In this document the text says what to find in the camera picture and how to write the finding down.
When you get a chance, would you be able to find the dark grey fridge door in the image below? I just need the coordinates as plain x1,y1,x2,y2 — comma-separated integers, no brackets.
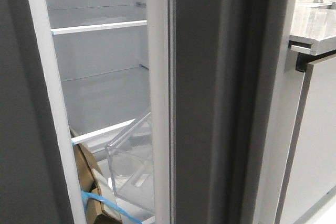
146,0,295,223
1,0,74,223

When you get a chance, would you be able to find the blue packing tape strip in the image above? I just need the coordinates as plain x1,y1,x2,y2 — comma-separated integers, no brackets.
81,189,142,224

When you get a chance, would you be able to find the clear plastic fridge drawer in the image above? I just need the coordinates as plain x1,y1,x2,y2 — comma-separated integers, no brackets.
105,110,155,214

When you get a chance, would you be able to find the upper glass fridge shelf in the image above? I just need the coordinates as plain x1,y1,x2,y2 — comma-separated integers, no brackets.
48,2,147,35

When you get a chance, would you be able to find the white cabinet side panel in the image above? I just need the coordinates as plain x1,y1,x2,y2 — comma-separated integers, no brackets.
254,48,304,223

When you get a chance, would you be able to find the light grey cabinet door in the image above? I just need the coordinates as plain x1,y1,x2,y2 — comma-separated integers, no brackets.
275,55,335,223

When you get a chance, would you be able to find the brown cardboard packing piece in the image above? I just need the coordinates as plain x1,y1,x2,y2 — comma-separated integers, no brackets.
73,144,122,223

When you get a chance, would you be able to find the glass fridge shelf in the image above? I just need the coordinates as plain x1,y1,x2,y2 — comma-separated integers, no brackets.
48,2,147,35
62,66,150,140

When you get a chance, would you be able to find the grey stone kitchen countertop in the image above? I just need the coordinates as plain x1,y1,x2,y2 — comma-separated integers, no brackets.
289,2,335,56

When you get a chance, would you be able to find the lower glass fridge shelf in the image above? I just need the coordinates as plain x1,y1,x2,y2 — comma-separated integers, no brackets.
62,66,150,140

